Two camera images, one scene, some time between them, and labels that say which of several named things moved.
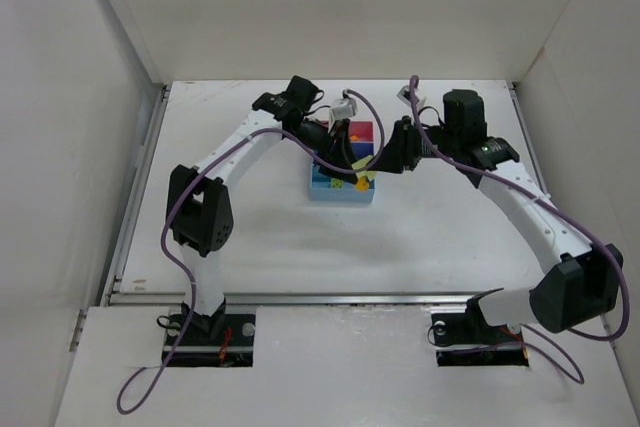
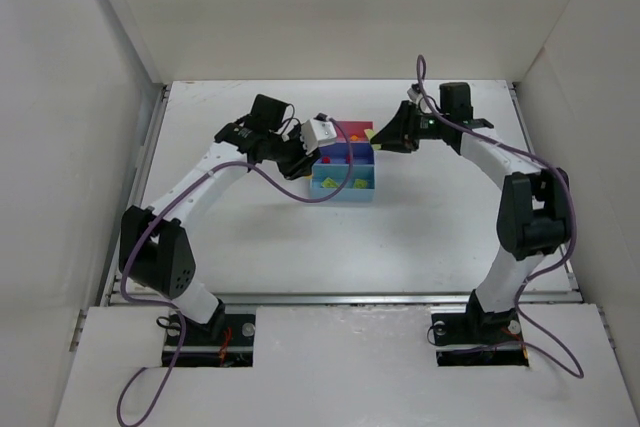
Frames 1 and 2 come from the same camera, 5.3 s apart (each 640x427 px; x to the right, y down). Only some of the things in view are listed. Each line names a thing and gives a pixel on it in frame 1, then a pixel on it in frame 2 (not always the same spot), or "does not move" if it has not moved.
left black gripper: x=338 y=145 -> x=296 y=162
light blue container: x=321 y=189 does not move
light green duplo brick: x=369 y=173 -> x=369 y=133
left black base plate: x=195 y=348 does not move
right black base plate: x=469 y=329 does not move
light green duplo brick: x=360 y=164 -> x=360 y=183
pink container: x=362 y=130 does not move
